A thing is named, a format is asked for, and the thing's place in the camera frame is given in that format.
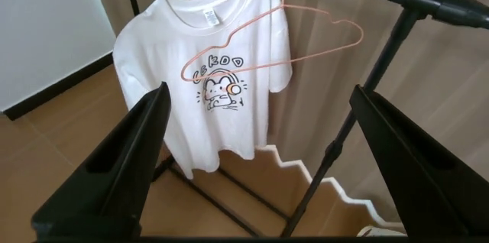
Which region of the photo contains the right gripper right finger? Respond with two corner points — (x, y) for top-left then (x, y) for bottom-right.
(349, 84), (489, 236)

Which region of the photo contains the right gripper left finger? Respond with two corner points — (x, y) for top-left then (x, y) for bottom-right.
(31, 81), (172, 238)

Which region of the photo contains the white printed t-shirt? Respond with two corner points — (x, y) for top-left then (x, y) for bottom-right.
(112, 0), (293, 180)

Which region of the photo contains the pink clothes hanger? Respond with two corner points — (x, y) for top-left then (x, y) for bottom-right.
(180, 0), (364, 83)

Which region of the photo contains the beige curtain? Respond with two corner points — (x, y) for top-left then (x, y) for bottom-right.
(87, 0), (489, 223)

